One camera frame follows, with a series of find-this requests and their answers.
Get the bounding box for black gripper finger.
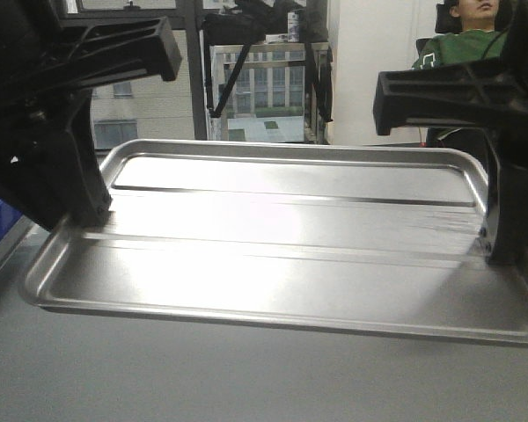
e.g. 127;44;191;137
26;18;182;94
373;59;524;135
480;129;528;266
48;89;112;227

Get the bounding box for silver metal tray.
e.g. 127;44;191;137
19;140;528;346

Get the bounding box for person in green shirt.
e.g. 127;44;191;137
412;0;512;69

